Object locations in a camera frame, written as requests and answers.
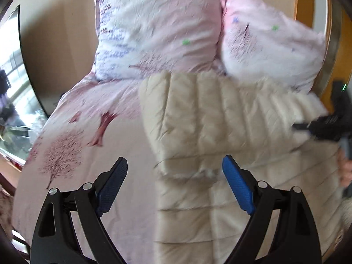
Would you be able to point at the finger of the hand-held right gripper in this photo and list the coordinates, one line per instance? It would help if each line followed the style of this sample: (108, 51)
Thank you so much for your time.
(306, 126)

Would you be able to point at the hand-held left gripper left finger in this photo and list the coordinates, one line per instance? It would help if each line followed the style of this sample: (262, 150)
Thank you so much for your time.
(112, 187)

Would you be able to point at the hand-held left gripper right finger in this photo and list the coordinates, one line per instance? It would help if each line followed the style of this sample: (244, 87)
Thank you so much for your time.
(236, 181)

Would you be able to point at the cream puffer jacket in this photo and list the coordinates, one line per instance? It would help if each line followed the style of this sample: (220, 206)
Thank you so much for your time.
(206, 110)

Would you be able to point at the person's right hand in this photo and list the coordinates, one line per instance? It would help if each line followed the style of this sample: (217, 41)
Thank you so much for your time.
(346, 170)

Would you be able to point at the pink tree-print bed sheet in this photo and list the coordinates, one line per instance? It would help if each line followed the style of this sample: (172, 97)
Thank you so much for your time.
(88, 132)

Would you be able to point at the small pink printed pillow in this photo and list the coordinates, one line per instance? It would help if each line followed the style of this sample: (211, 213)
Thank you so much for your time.
(269, 46)

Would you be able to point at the large pink printed pillow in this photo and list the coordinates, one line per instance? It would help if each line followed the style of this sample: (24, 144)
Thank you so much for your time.
(159, 24)

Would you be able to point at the wooden wall niche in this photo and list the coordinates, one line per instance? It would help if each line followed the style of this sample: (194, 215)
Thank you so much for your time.
(334, 60)

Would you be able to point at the window with dark frame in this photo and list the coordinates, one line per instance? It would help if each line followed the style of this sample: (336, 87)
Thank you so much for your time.
(16, 88)

